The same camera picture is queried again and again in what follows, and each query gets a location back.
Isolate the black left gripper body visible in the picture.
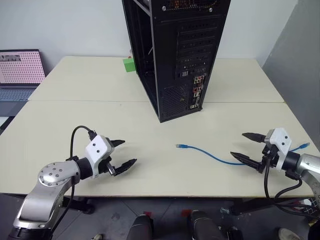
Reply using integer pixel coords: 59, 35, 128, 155
98, 136, 118, 177

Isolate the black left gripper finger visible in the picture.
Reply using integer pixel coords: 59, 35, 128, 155
110, 139, 126, 149
112, 158, 138, 177

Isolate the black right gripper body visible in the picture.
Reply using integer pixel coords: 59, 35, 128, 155
258, 144, 280, 175

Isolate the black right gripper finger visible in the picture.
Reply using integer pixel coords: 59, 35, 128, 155
229, 151, 264, 174
241, 132, 266, 144

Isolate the dark rounded shape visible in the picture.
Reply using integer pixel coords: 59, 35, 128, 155
127, 213, 155, 240
187, 209, 226, 240

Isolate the green block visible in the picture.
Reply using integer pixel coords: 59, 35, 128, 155
122, 57, 137, 73

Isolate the white shoe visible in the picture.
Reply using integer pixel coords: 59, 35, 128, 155
278, 227, 303, 240

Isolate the black computer tower case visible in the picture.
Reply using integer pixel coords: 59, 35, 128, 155
121, 0, 232, 124

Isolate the open grey laptop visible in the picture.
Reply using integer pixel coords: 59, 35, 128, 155
0, 49, 49, 102

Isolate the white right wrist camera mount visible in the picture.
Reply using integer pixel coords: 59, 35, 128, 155
264, 127, 293, 172

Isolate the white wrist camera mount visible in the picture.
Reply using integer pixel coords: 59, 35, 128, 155
84, 135, 116, 180
264, 127, 293, 172

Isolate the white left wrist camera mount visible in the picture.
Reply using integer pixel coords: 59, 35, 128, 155
84, 135, 116, 180

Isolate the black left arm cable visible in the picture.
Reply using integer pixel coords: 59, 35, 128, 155
49, 125, 98, 226

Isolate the black table base frame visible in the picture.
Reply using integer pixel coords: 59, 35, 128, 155
229, 196, 312, 216
61, 196, 95, 215

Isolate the blue ethernet cable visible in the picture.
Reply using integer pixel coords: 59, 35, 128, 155
174, 142, 311, 167

